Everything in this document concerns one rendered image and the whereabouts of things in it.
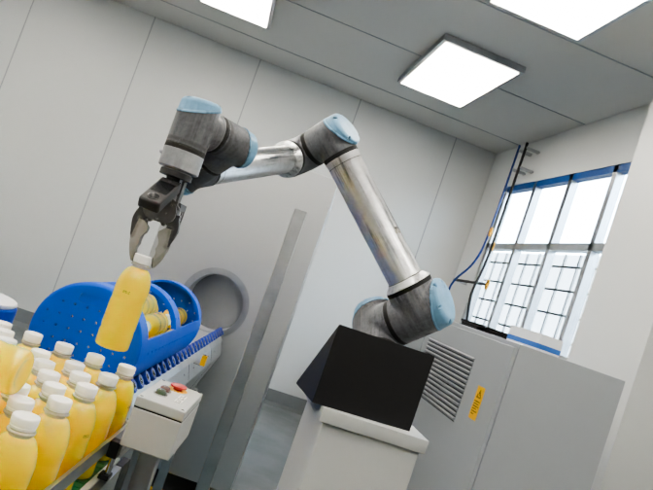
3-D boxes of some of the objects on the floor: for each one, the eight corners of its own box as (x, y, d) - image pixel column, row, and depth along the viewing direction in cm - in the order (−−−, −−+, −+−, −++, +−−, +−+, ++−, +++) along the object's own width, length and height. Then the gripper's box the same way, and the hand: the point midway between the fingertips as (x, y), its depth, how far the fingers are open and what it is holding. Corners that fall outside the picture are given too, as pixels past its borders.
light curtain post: (186, 555, 301) (307, 213, 310) (183, 561, 295) (306, 212, 304) (173, 551, 301) (294, 209, 310) (170, 557, 295) (294, 208, 304)
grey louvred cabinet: (386, 507, 476) (449, 321, 483) (516, 719, 263) (626, 381, 271) (317, 486, 467) (382, 297, 475) (395, 688, 255) (511, 340, 263)
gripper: (205, 184, 146) (173, 273, 145) (157, 167, 146) (125, 256, 145) (198, 178, 138) (165, 273, 137) (148, 160, 137) (114, 255, 136)
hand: (143, 258), depth 138 cm, fingers closed on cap, 4 cm apart
